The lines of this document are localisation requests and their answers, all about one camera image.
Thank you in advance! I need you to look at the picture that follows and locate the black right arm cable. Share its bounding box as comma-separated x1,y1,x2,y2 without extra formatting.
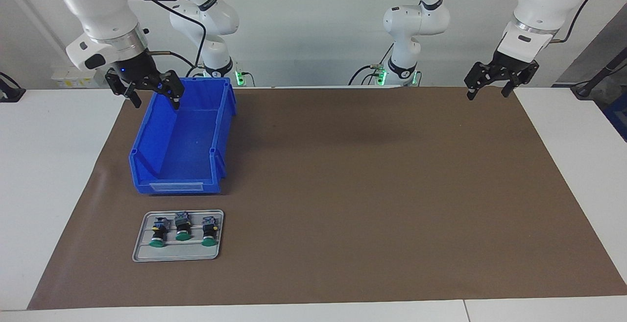
122,0,209,78

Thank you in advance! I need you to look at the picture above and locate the grey metal tray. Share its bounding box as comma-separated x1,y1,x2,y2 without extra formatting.
132,209,225,263

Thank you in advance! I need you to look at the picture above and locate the blue box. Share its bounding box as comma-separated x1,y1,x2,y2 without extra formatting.
603,92,627,142

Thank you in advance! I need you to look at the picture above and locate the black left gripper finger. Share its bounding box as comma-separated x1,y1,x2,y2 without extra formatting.
464,62,500,101
502,62,539,98

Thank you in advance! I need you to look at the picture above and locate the black clamp mount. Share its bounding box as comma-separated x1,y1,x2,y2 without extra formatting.
0,72,26,103

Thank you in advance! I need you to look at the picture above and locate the brown table mat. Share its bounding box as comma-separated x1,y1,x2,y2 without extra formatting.
27,87,627,310

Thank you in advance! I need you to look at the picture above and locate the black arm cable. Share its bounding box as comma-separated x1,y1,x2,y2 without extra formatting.
441,0,612,44
122,0,209,78

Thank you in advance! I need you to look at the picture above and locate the black base cable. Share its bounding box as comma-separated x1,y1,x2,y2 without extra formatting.
348,43,395,86

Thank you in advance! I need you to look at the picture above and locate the blue plastic storage bin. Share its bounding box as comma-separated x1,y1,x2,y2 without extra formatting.
128,77,237,195

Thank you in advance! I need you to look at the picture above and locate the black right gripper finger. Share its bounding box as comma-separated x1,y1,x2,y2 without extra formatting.
147,71,185,110
105,70,143,108

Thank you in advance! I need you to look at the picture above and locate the green push button switch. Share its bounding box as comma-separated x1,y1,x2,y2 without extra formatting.
149,217,172,248
174,211,193,242
201,216,219,248

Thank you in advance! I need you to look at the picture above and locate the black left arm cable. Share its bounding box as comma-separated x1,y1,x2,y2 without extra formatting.
441,0,612,44

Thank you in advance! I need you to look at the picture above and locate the black stand base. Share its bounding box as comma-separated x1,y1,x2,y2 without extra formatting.
571,48,627,99

